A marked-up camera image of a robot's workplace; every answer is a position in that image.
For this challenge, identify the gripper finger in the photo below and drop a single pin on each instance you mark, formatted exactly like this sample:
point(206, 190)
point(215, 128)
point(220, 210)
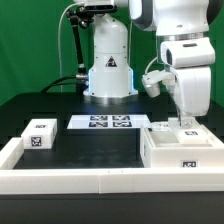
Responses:
point(186, 121)

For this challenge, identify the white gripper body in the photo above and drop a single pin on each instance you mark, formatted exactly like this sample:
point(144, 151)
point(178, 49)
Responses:
point(191, 90)

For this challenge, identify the white cabinet body box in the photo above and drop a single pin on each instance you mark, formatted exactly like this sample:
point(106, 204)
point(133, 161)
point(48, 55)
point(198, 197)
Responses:
point(161, 149)

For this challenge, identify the small white cabinet top block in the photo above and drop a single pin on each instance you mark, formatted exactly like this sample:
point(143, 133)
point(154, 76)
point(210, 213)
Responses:
point(40, 134)

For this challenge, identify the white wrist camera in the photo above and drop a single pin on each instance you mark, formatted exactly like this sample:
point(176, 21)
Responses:
point(151, 81)

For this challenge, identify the flat white tagged base plate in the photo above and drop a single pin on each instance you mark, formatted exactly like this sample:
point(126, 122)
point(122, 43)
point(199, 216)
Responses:
point(108, 121)

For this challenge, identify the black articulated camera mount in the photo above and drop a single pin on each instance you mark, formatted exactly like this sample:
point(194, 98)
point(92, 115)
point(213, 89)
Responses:
point(79, 36)

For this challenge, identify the white U-shaped fence frame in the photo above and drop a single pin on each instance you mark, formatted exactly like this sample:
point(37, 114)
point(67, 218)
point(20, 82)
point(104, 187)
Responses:
point(100, 181)

